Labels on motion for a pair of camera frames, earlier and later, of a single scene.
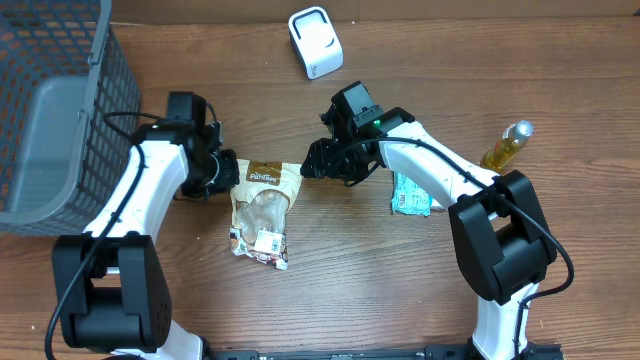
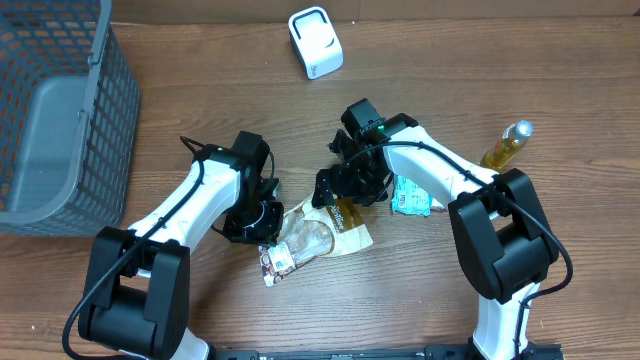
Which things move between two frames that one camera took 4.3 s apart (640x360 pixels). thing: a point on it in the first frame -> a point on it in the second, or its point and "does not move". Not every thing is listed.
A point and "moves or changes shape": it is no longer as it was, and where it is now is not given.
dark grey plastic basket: (63, 70) does not move
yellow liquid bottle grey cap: (512, 139) does not move
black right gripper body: (345, 163) -> (366, 182)
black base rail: (431, 352) does not move
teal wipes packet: (408, 199) does not move
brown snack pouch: (261, 193) moves or changes shape
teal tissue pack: (435, 205) does not move
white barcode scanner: (315, 41) does not move
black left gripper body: (226, 171) -> (249, 218)
